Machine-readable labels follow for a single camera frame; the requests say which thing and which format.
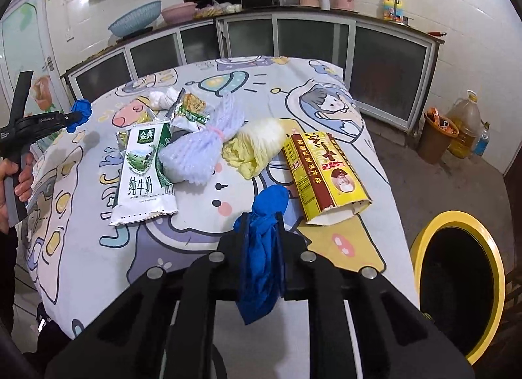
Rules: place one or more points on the yellow red paper box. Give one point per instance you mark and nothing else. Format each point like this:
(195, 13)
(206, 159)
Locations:
(326, 175)

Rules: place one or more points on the instant noodle wrapper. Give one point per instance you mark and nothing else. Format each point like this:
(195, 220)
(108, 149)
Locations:
(191, 107)

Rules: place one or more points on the yellow dish soap bottle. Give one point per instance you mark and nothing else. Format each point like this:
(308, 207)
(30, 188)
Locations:
(390, 9)

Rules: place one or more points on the blue rubber glove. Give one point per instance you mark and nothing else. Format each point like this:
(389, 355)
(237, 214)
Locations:
(80, 111)
(261, 248)

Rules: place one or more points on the orange snack wrapper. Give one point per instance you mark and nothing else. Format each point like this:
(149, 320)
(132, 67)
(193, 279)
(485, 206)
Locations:
(442, 120)

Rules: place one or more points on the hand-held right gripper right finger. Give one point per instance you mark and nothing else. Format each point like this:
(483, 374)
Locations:
(294, 249)

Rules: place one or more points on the yellow rim trash bin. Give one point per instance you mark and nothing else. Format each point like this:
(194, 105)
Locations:
(448, 218)

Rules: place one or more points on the large cooking oil jug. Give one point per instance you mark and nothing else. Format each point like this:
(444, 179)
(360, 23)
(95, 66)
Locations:
(465, 122)

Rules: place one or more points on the white green milk pouch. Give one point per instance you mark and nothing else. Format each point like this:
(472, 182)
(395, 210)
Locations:
(140, 175)

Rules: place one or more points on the glass door kitchen cabinet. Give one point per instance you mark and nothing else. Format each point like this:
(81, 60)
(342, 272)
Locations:
(383, 60)

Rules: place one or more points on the person's dark clothing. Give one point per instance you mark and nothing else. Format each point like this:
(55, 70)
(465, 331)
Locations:
(14, 281)

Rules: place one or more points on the blue plastic basket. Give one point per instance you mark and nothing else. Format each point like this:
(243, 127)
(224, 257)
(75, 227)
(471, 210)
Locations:
(134, 18)

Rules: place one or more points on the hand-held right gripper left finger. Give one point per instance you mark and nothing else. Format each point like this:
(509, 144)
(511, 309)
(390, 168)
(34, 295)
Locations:
(228, 250)

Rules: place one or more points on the lavender foam fruit net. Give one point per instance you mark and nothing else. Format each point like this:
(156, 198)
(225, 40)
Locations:
(191, 154)

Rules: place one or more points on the brown plastic bucket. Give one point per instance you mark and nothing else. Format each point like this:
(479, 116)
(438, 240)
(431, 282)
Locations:
(434, 144)

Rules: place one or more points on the person's left hand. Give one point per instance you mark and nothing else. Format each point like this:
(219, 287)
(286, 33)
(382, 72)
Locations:
(25, 167)

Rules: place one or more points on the flower decal door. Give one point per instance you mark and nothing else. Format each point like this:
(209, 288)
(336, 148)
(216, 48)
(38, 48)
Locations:
(24, 40)

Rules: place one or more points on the white plastic bag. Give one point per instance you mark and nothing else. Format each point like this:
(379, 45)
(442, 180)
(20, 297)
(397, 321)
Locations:
(163, 97)

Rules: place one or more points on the pink plastic basin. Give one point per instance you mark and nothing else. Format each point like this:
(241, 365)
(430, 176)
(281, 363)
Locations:
(179, 11)

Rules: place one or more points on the metal faucet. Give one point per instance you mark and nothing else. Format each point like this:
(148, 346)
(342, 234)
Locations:
(408, 19)

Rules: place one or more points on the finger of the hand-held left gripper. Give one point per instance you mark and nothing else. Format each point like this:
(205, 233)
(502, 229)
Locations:
(71, 119)

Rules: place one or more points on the cartoon printed tablecloth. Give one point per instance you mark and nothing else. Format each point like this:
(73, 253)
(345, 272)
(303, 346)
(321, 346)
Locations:
(253, 89)

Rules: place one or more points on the plastic bag of buns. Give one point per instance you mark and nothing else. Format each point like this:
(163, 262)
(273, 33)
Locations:
(218, 9)

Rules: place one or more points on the blue label water bottle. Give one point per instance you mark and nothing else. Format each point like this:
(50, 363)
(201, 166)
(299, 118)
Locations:
(482, 142)

